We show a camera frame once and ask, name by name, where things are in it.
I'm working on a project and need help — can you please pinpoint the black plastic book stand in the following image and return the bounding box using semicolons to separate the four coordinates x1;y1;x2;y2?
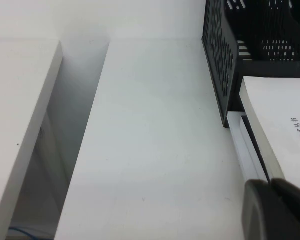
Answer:
201;0;300;129

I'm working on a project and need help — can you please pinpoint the thin blue cable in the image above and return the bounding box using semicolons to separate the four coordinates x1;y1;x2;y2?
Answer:
8;225;55;240

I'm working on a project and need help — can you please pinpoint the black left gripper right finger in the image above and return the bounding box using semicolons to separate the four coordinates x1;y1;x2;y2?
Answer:
269;177;300;240

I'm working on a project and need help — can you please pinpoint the white car suspension book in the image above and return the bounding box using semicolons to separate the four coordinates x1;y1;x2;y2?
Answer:
239;76;300;196

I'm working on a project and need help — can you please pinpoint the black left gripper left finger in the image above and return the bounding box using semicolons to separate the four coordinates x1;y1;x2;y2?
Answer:
241;178;294;240

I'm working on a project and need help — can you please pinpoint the white book with purple stripe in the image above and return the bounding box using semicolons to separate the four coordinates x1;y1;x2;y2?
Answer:
226;111;261;182

